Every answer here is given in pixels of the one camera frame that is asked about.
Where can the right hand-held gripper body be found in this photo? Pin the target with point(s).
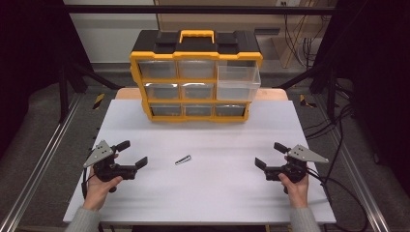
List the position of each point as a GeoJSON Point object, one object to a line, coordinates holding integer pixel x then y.
{"type": "Point", "coordinates": [304, 154]}

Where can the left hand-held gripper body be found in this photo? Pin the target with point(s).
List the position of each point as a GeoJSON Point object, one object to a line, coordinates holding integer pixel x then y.
{"type": "Point", "coordinates": [100, 154]}

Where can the small metal screw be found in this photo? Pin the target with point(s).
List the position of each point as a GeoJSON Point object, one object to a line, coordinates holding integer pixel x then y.
{"type": "Point", "coordinates": [183, 159]}

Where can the large clear plastic drawer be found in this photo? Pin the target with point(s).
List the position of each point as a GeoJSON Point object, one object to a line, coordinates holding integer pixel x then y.
{"type": "Point", "coordinates": [238, 87]}

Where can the person's right hand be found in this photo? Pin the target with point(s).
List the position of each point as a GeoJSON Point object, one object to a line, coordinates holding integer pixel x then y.
{"type": "Point", "coordinates": [298, 193]}

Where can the person's left hand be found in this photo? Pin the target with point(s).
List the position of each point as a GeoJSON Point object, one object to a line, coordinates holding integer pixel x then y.
{"type": "Point", "coordinates": [96, 193]}

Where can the yellow black hazard tape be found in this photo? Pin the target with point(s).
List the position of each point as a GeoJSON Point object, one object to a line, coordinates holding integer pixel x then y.
{"type": "Point", "coordinates": [98, 101]}
{"type": "Point", "coordinates": [304, 101]}

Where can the white foam table cover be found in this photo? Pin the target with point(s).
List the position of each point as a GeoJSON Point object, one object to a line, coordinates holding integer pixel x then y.
{"type": "Point", "coordinates": [206, 193]}

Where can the black metal stand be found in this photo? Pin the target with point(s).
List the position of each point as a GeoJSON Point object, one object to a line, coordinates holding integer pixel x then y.
{"type": "Point", "coordinates": [64, 93]}
{"type": "Point", "coordinates": [331, 93]}

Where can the set of small clear drawers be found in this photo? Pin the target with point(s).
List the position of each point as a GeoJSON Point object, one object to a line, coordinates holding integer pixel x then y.
{"type": "Point", "coordinates": [158, 69]}

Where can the dark curtain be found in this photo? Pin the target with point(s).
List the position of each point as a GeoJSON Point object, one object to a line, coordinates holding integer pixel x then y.
{"type": "Point", "coordinates": [29, 64]}
{"type": "Point", "coordinates": [380, 80]}

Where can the yellow and black drawer organizer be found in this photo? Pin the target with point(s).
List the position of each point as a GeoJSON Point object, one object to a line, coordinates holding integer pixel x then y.
{"type": "Point", "coordinates": [196, 55]}

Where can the aluminium floor rail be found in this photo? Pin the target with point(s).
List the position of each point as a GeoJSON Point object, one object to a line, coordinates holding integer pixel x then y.
{"type": "Point", "coordinates": [38, 164]}
{"type": "Point", "coordinates": [361, 187]}

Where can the black horizontal frame bar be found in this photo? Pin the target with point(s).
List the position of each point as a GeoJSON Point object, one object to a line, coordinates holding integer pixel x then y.
{"type": "Point", "coordinates": [193, 9]}

